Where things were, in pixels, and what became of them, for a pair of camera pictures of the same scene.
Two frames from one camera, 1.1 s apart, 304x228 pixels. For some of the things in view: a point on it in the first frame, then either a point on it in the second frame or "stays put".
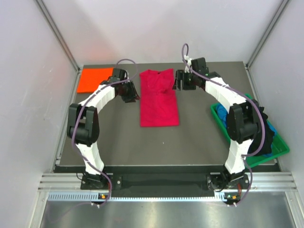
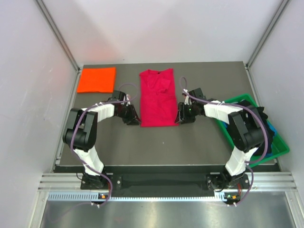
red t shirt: (158, 100) stays put
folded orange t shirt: (91, 78) stays put
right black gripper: (180, 76) -> (182, 116)
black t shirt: (266, 148) stays put
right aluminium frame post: (267, 32) stays put
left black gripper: (132, 95) -> (133, 118)
